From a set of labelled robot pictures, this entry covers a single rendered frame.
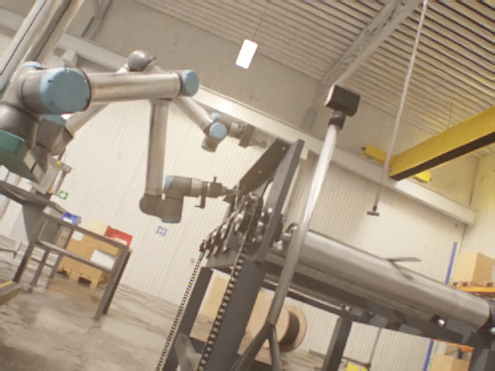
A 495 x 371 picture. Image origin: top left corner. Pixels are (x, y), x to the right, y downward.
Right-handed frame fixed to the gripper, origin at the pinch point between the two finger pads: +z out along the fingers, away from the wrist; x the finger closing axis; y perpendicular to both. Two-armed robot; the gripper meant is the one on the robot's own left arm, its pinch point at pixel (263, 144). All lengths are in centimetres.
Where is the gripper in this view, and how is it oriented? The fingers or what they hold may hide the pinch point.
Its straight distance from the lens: 237.3
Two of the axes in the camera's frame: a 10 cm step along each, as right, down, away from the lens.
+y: -2.8, 1.5, 9.5
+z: 9.0, 4.0, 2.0
